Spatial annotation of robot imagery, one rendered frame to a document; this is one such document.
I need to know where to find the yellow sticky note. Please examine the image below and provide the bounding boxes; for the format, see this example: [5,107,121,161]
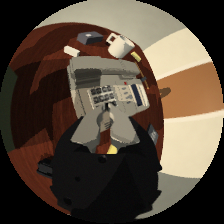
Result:
[131,52,141,62]
[107,145,117,154]

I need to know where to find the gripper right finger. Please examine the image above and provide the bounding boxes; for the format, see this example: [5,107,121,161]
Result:
[107,102,162,172]

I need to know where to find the small cream block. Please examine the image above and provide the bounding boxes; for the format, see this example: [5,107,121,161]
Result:
[64,46,80,57]

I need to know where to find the grey telephone handset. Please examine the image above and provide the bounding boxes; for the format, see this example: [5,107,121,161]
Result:
[69,56,140,80]

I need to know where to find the white mug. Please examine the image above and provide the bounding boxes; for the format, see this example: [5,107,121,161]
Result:
[106,33,135,59]

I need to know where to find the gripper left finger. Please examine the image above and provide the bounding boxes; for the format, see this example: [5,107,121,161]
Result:
[50,102,107,168]

